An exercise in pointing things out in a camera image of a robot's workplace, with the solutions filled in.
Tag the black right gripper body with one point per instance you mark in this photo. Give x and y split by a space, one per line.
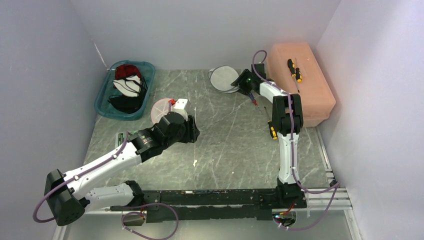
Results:
250 88

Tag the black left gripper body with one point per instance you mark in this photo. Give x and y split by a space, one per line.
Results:
186 134

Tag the white mesh blue zip laundry bag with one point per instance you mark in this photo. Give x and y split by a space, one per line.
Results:
222 77

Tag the pink zip mesh laundry bag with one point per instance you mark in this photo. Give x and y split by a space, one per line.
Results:
162 108

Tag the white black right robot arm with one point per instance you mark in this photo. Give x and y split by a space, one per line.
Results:
286 123

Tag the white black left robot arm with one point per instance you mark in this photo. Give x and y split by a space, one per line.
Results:
71 194

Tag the black yellow screwdriver on box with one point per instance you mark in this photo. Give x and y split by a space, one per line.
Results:
295 73

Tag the green label clear bit case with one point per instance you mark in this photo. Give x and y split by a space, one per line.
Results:
119 139

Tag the black yellow screwdriver on table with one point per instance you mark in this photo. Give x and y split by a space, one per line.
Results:
272 131

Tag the teal plastic tray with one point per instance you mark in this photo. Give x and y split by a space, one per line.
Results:
130 86

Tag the orange translucent plastic storage box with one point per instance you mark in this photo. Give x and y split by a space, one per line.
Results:
317 99

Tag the red cloth garment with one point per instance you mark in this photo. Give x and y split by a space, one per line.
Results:
124 71

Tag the blue red handle screwdriver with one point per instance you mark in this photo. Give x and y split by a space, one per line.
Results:
253 100

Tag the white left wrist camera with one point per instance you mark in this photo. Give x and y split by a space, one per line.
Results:
181 106

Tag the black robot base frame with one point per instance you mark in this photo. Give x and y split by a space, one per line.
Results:
215 204

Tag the aluminium extrusion rail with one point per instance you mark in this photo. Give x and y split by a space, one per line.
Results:
320 202

